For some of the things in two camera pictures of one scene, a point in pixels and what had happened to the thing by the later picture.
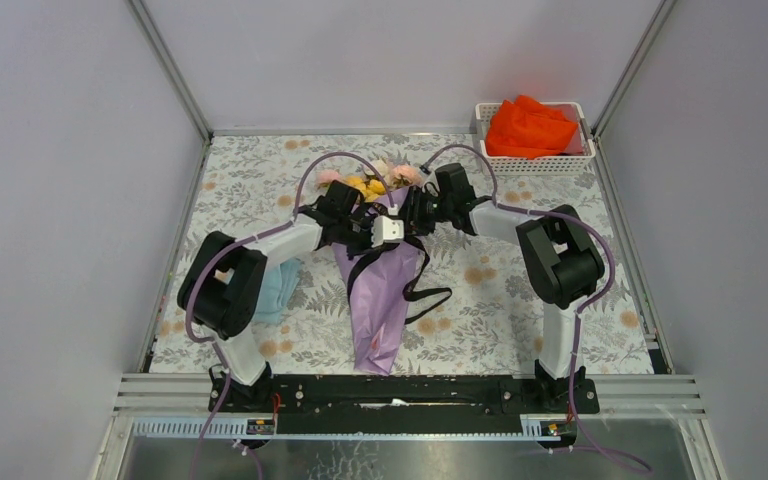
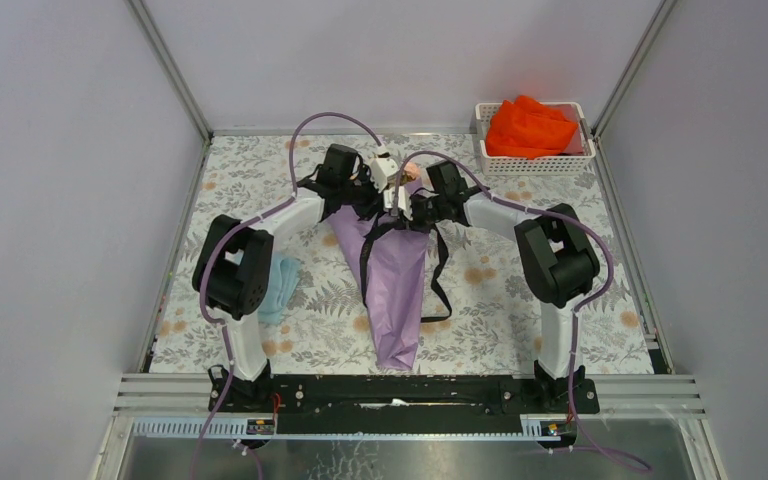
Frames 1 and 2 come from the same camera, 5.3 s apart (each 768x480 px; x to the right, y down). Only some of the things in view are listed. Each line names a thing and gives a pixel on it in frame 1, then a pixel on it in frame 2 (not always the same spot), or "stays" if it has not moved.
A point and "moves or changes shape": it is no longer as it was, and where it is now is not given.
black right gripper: (411, 211) stays
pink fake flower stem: (412, 174) stays
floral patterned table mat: (477, 312) stays
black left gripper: (367, 222) to (374, 200)
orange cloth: (527, 129) stays
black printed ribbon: (441, 290) moves or changes shape
